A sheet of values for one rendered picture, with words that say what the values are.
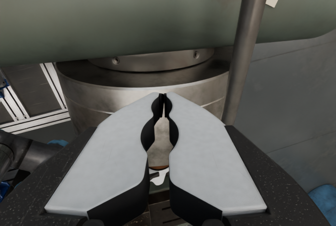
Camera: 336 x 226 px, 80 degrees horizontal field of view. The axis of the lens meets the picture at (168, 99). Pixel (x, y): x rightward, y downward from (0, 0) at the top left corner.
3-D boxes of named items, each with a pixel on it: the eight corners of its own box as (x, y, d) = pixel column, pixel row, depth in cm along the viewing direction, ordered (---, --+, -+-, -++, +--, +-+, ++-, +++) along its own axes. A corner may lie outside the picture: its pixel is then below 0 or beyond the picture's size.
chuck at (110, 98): (57, 41, 43) (47, 115, 18) (186, 28, 54) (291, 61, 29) (61, 57, 45) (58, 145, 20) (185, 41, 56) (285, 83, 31)
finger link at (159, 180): (175, 175, 54) (141, 182, 52) (175, 159, 51) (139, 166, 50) (178, 184, 52) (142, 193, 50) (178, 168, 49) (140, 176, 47)
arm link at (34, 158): (38, 129, 55) (23, 158, 46) (78, 142, 60) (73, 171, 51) (27, 150, 57) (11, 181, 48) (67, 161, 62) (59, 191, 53)
